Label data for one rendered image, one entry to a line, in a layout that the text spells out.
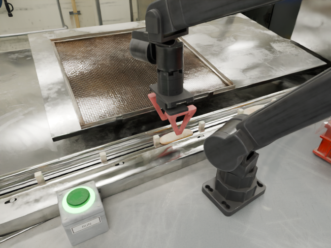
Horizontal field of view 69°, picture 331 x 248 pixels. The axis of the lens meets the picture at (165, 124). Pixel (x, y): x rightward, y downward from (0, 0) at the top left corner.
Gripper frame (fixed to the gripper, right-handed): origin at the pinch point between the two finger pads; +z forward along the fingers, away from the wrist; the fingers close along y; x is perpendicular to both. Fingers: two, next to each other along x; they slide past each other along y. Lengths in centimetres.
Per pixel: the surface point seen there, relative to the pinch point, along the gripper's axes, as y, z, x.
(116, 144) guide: -5.0, 4.7, -13.2
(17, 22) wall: -374, 30, -46
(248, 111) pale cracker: -1.6, 5.4, 27.1
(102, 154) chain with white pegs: -1.5, 3.7, -17.6
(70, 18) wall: -374, 32, 24
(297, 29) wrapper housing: -30, -7, 79
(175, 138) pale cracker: -0.3, 5.1, 1.3
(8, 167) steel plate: -13.5, 7.8, -38.9
